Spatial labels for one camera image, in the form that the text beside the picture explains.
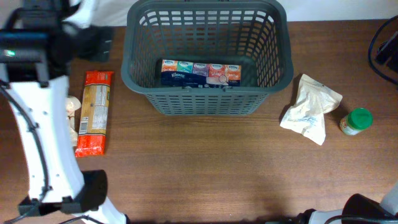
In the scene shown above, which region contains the orange pasta package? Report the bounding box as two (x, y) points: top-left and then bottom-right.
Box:
(75, 71), (114, 157)

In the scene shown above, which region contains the beige snack bag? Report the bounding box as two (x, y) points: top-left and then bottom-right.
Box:
(65, 96), (81, 147)

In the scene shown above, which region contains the blue tissue box pack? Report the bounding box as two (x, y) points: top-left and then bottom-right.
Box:
(160, 59), (242, 88)

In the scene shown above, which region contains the grey plastic laundry basket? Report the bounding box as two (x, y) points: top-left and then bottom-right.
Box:
(121, 0), (294, 115)

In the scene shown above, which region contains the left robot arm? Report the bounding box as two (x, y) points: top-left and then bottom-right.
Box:
(1, 1), (129, 223)

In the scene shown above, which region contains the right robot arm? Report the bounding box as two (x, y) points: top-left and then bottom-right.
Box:
(288, 185), (397, 224)

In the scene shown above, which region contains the cream paper pouch right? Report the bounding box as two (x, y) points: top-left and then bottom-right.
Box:
(280, 74), (343, 146)

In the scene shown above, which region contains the green lid spice jar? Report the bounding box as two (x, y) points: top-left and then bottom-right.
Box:
(340, 108), (373, 136)

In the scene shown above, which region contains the left black cable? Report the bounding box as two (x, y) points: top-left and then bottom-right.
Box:
(0, 80), (103, 224)

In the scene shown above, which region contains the black cable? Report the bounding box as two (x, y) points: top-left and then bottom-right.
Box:
(0, 80), (103, 224)
(367, 14), (398, 86)

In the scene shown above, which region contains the right black cable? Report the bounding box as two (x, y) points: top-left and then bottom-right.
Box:
(367, 14), (398, 86)

